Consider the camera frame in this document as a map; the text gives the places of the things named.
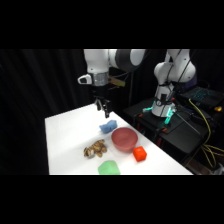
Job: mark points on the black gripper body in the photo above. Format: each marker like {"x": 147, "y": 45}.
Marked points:
{"x": 100, "y": 90}

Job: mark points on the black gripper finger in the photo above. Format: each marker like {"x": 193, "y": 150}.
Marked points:
{"x": 98, "y": 104}
{"x": 106, "y": 109}

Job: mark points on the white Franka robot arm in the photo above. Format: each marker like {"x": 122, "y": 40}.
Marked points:
{"x": 173, "y": 71}

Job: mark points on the pink bowl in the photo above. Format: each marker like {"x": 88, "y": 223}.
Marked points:
{"x": 124, "y": 139}

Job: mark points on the blue soft toy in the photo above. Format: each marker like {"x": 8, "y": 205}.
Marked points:
{"x": 107, "y": 126}

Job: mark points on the brown plush tiger toy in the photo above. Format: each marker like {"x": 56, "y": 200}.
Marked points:
{"x": 95, "y": 148}

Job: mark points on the orange red cube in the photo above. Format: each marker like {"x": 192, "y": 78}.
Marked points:
{"x": 140, "y": 154}

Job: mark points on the black curtain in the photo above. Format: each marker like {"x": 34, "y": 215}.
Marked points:
{"x": 36, "y": 86}

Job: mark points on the black robot stand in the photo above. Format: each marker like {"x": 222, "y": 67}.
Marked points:
{"x": 181, "y": 133}

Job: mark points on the black laptop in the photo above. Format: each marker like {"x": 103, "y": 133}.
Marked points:
{"x": 203, "y": 95}

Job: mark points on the small yellow object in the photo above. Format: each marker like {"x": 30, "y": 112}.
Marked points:
{"x": 218, "y": 108}

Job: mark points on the wooden camera mount plate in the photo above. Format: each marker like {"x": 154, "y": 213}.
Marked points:
{"x": 116, "y": 81}

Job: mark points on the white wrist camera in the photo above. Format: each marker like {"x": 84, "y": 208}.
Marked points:
{"x": 84, "y": 79}

